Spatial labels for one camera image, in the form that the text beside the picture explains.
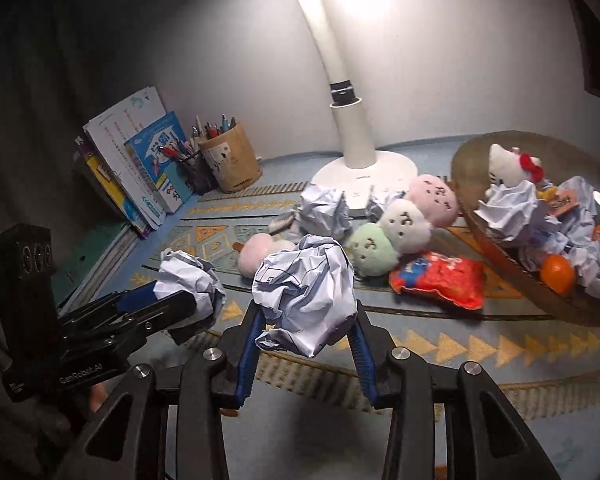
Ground amber ribbed glass bowl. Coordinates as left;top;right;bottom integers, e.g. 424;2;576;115
450;131;600;328

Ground white cat plush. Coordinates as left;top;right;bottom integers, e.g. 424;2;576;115
487;144;561;201

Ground blue workbook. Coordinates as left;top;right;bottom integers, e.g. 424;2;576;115
125;111;199;214

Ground beige pen holder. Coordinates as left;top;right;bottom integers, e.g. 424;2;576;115
198;122;263;194

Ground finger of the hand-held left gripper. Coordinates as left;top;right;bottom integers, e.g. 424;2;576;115
57;282;161;328
80;290;216;348

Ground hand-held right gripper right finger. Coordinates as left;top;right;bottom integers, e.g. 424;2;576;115
347;300;561;480

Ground black mesh pen holder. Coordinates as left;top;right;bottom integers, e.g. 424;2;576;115
180;152;220;196

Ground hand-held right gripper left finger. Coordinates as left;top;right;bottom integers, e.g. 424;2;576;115
55;300;266;480

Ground bunch of red pens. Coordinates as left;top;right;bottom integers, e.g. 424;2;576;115
157;142;201;162

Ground red snack packet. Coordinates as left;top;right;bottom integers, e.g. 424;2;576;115
389;251;486;310

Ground flat green books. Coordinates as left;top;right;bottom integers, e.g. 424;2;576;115
55;220;146;311

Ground small grey paper scrap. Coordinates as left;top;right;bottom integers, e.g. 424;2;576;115
367;189;407;222
269;211;301;235

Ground person's left hand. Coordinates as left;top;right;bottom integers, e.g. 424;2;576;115
90;382;112;413

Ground white paper booklet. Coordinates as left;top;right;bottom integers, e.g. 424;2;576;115
83;86;167;196

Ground orange mandarin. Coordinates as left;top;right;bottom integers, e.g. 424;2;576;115
539;254;577;295

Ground white paper ball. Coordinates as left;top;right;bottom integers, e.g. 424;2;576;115
300;185;353;238
252;234;358;358
154;248;227;332

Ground pile of paper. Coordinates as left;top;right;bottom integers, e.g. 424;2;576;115
475;175;600;301

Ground white desk lamp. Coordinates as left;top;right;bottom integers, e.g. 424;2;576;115
277;0;418;211

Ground yellow book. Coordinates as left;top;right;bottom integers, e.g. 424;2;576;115
82;152;148;235

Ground plain dango plush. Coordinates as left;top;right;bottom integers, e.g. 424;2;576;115
222;234;298;279

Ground dango plush with faces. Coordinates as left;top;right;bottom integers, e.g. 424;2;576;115
347;174;460;278

